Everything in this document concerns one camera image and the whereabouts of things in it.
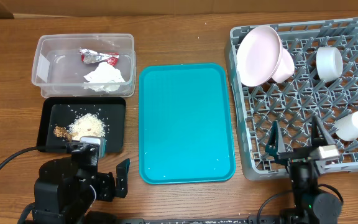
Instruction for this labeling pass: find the pile of spilled rice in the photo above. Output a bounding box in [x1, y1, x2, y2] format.
[68, 113, 106, 141]

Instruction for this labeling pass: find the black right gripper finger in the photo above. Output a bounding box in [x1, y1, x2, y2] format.
[265, 121, 287, 164]
[311, 115, 336, 149]

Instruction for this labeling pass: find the grey-green ceramic bowl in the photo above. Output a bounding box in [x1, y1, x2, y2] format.
[316, 47, 343, 82]

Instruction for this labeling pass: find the large white round plate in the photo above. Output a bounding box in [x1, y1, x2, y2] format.
[236, 26, 283, 87]

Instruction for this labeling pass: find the white paper napkin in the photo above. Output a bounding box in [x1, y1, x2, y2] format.
[84, 62, 126, 93]

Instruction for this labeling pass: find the grey plastic dish rack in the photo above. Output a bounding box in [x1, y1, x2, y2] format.
[225, 17, 358, 180]

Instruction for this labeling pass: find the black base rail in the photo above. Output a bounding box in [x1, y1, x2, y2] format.
[114, 215, 285, 224]

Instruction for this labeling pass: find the teal plastic serving tray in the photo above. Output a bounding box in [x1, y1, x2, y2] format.
[139, 63, 236, 185]

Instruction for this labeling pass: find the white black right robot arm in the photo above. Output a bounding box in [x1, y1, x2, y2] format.
[256, 116, 344, 223]

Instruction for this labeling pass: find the crumpled foil wrapper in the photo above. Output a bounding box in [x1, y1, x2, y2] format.
[79, 49, 119, 66]

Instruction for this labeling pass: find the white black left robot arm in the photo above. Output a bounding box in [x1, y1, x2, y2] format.
[18, 157, 131, 224]

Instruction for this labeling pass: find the black plastic tray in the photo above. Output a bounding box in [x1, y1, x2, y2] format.
[37, 97, 126, 153]

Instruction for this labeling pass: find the clear plastic waste bin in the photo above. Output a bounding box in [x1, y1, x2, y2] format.
[32, 33, 136, 98]

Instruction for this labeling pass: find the white plastic cup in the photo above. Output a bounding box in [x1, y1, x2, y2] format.
[334, 111, 358, 141]

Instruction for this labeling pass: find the brown food scrap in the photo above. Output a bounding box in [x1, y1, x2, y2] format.
[53, 126, 73, 141]

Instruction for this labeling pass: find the pink bowl with rice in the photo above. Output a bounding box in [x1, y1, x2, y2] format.
[272, 49, 295, 83]

